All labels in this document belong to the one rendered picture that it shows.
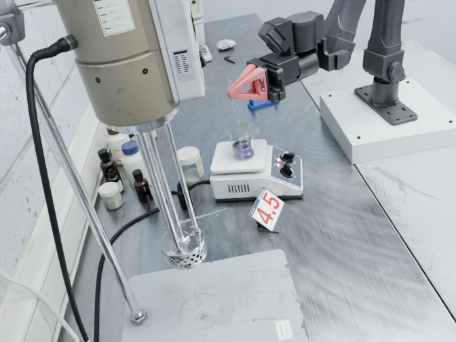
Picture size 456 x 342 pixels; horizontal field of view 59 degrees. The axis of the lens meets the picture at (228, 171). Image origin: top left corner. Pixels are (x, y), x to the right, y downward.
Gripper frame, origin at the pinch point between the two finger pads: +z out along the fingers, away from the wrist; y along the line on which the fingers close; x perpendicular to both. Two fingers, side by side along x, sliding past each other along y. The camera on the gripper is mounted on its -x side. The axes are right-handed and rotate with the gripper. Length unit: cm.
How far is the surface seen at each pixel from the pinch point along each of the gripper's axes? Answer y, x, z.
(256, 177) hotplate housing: 4.7, 18.3, 0.3
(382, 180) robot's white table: 16.4, 25.4, -24.5
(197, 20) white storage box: -105, 13, -39
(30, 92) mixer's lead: 28.6, -22.0, 32.9
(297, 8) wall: -121, 29, -105
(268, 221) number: 12.9, 23.4, 3.4
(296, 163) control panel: 2.6, 21.6, -11.8
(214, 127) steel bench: -32.9, 24.9, -7.4
